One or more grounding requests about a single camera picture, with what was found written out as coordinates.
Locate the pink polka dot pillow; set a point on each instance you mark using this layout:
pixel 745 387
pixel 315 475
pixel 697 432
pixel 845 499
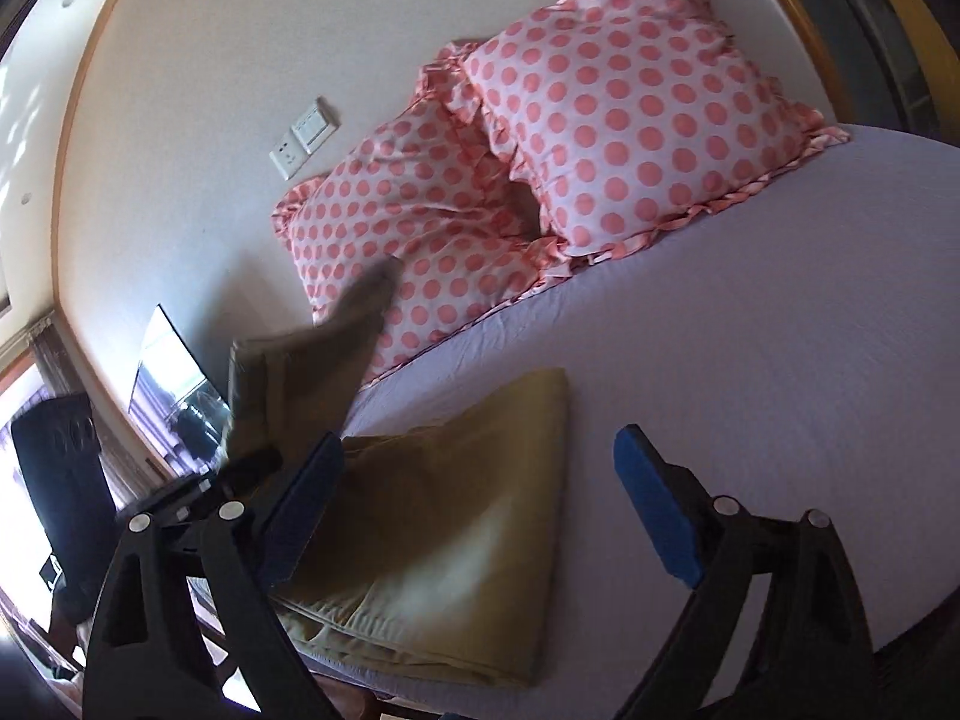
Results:
pixel 637 112
pixel 420 240

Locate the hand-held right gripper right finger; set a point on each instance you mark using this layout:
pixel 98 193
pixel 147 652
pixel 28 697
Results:
pixel 660 517

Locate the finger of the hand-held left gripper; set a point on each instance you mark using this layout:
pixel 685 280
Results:
pixel 251 465

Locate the wooden wall trim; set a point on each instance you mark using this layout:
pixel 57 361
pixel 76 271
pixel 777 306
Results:
pixel 795 22

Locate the khaki pants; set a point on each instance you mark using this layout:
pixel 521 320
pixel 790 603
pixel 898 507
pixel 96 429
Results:
pixel 442 532

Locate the white wall switch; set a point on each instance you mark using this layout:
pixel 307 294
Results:
pixel 315 124

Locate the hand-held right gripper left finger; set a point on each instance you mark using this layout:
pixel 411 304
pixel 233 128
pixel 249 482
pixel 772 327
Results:
pixel 300 510

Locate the white wall socket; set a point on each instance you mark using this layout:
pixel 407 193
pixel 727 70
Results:
pixel 289 154

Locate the black flat screen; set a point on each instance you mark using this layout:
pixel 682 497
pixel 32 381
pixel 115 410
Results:
pixel 176 382

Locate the bed with lavender sheet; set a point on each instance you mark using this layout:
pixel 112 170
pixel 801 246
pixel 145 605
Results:
pixel 750 330

